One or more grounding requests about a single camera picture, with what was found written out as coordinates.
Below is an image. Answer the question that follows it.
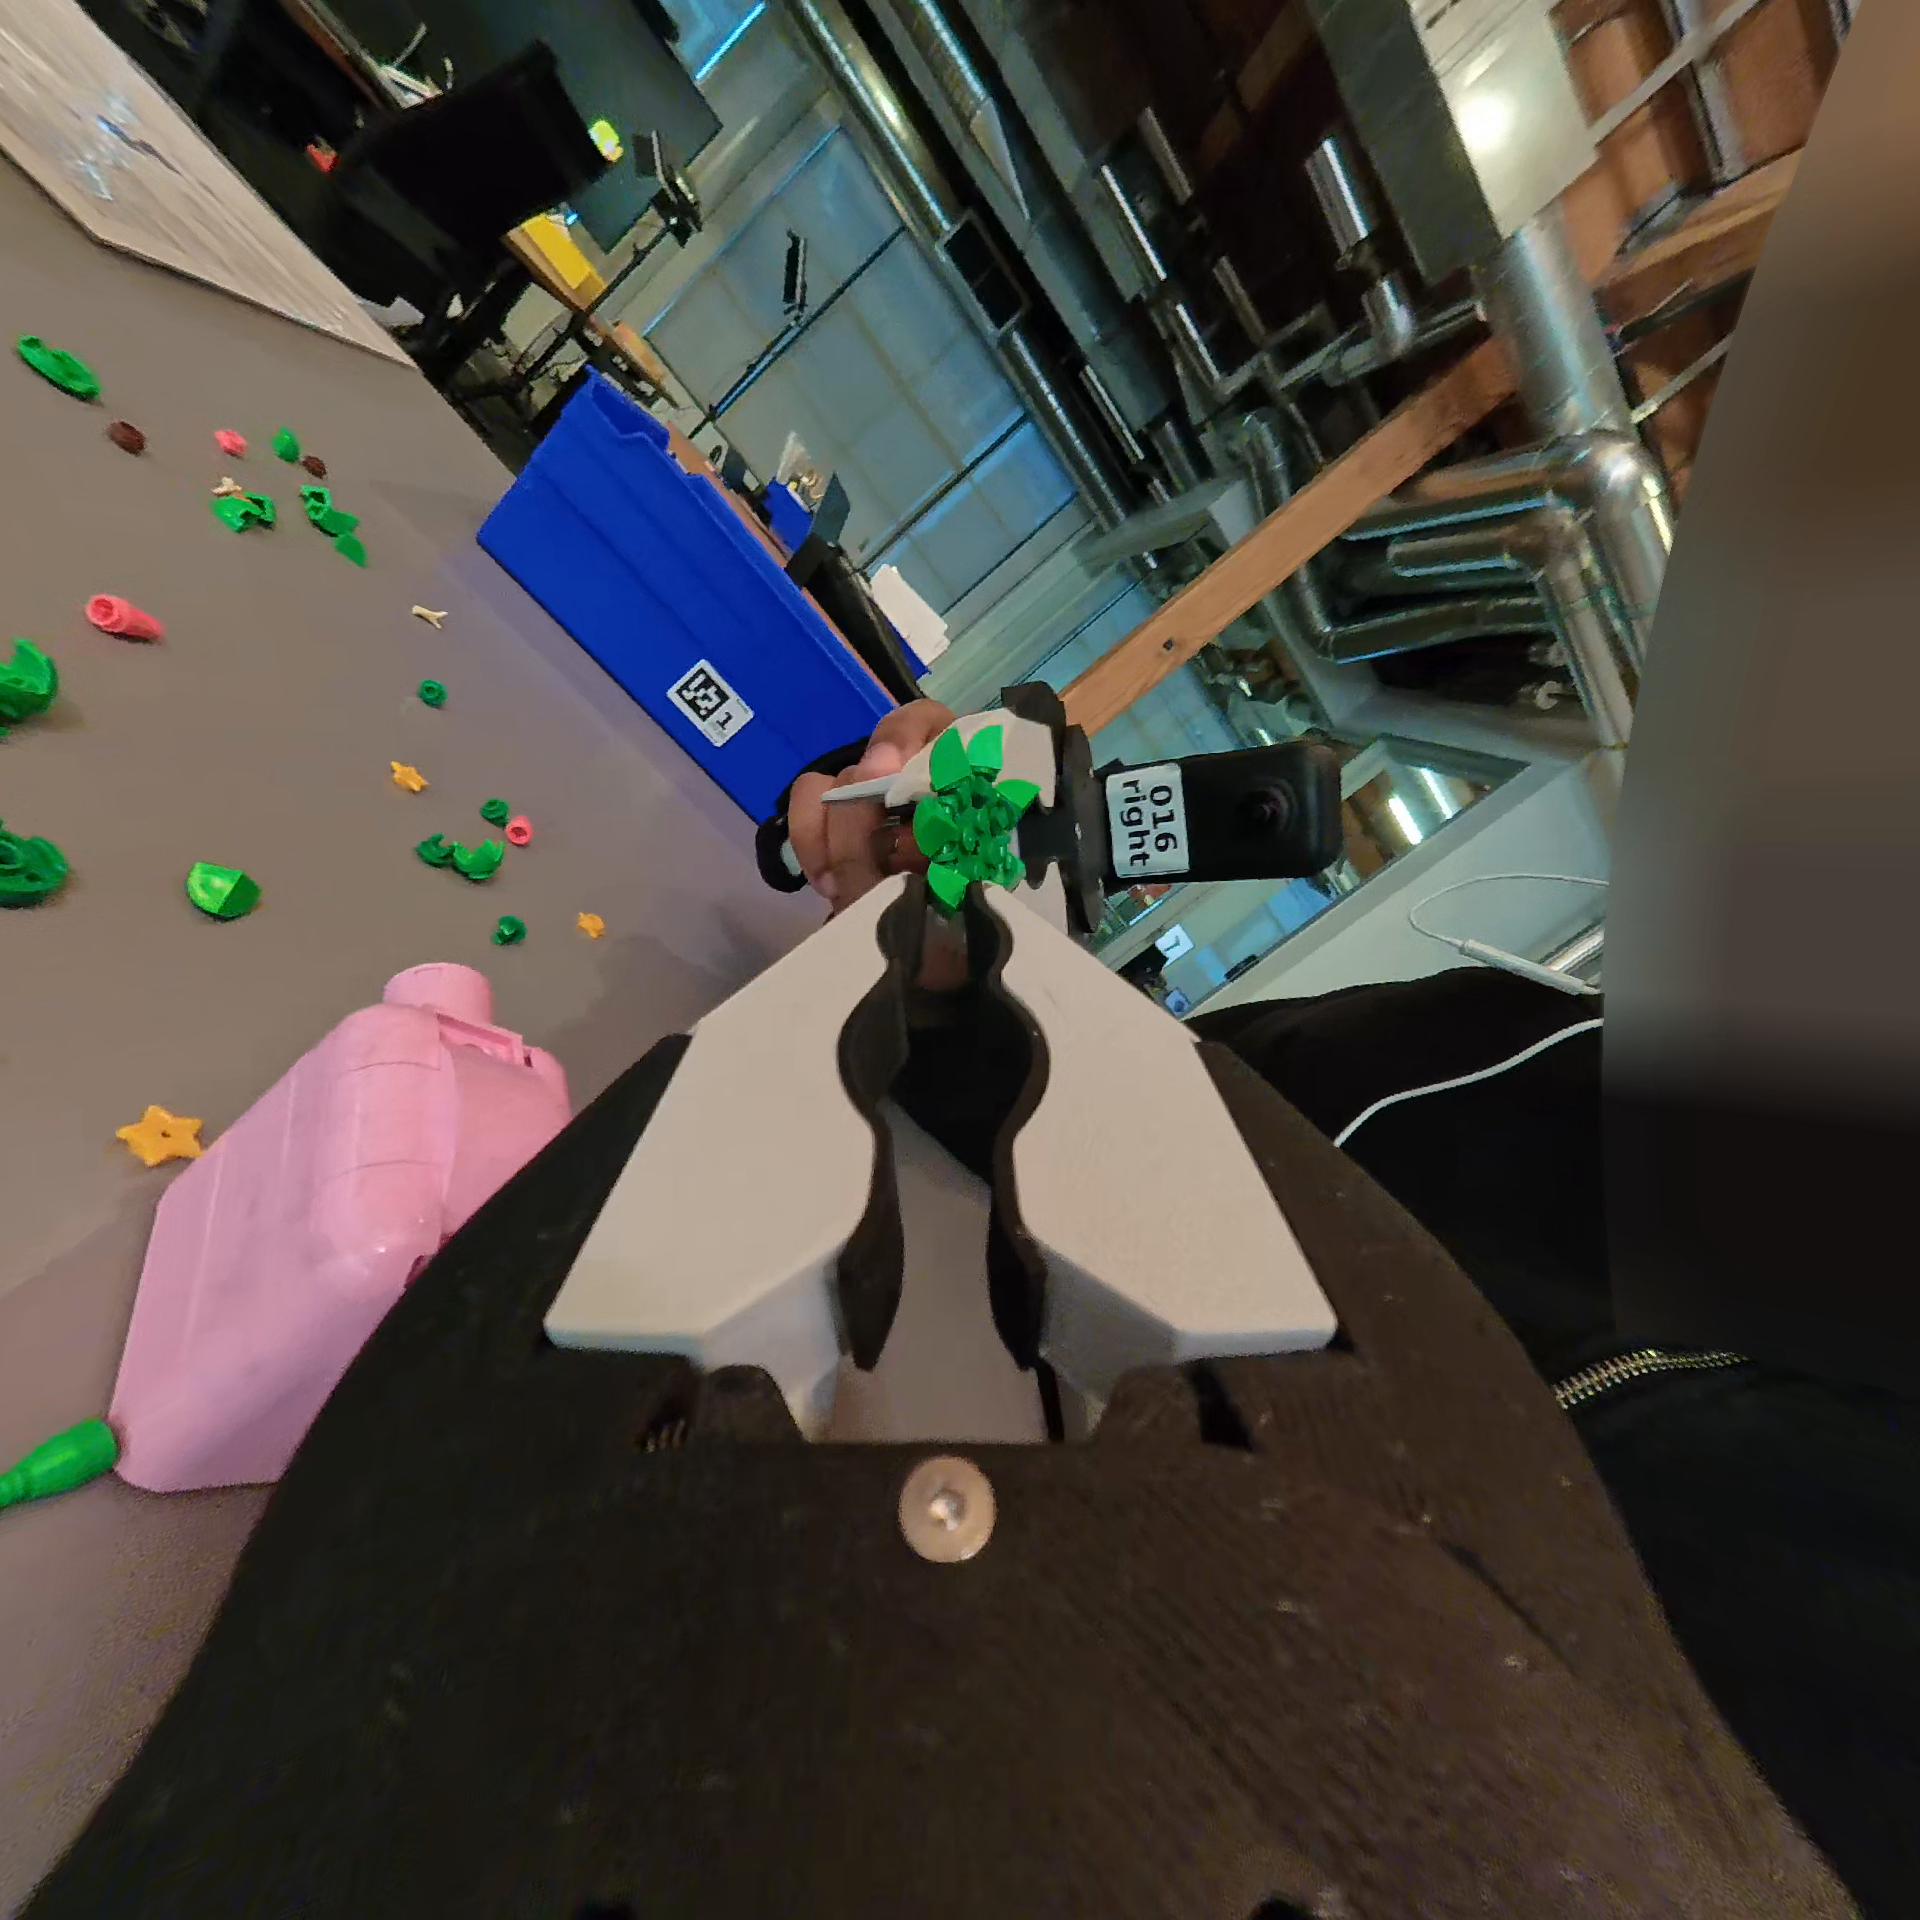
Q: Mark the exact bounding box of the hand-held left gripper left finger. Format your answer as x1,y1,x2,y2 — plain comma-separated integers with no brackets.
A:
544,873,925,1445

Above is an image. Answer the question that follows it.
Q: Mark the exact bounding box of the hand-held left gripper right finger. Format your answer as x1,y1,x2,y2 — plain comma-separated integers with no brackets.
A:
967,882,1339,1442

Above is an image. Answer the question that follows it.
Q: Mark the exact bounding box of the green toy leaf ring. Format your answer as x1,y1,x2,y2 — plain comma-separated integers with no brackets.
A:
910,724,1042,912

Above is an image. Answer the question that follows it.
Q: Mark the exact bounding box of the person's right hand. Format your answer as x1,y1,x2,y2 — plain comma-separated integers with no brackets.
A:
787,701,964,912

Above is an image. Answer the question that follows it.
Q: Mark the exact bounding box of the wooden beam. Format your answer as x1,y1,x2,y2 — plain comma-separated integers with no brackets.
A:
1053,342,1519,741

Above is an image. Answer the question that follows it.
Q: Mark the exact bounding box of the pink toy box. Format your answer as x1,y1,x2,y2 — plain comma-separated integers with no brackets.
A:
109,964,576,1495

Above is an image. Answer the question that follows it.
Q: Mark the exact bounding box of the blue mat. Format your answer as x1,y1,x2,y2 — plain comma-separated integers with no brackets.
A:
474,363,935,827

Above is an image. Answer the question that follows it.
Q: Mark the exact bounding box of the person's black jacket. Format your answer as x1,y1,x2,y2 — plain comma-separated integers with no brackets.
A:
1192,968,1920,1920

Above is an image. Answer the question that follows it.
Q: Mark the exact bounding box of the yellow box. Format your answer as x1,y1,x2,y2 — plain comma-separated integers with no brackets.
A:
502,215,612,307

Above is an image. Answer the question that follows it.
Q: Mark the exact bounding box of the green toy stem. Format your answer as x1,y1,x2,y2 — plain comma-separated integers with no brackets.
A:
0,1420,121,1512

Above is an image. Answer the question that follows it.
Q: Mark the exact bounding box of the black monitor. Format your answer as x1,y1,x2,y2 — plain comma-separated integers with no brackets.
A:
329,0,726,260

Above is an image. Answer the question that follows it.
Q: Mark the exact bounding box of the pale rounded board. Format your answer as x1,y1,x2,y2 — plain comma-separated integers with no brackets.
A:
0,0,417,373

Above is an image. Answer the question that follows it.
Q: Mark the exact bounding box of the white cable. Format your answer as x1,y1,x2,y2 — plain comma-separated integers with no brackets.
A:
1331,873,1609,1149

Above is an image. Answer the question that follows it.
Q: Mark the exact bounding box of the silver ventilation duct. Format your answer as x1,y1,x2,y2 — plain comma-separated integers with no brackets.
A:
1237,225,1675,752

